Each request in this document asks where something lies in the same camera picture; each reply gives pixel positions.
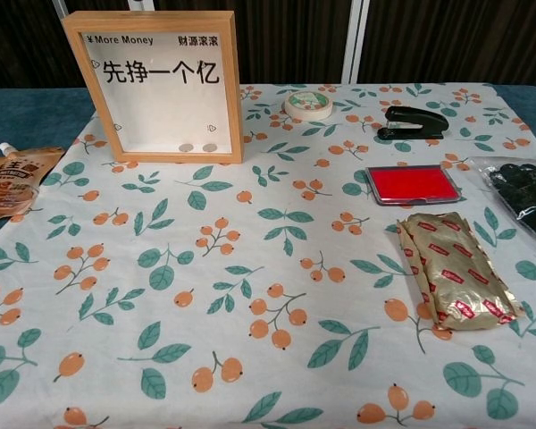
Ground beige masking tape roll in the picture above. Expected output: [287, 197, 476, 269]
[281, 90, 333, 120]

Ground brown sauce spout pouch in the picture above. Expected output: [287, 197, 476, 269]
[0, 141, 67, 223]

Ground floral print tablecloth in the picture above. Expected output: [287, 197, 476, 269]
[0, 82, 536, 429]

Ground black gloves in plastic bag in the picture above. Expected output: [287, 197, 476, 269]
[466, 155, 536, 251]

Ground wooden frame coin box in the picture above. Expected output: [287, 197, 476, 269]
[61, 9, 245, 165]

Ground black stapler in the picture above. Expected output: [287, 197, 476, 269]
[376, 105, 448, 141]

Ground gold foil snack pack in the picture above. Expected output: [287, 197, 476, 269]
[396, 212, 518, 332]

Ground red ink pad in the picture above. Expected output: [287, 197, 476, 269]
[365, 163, 464, 206]

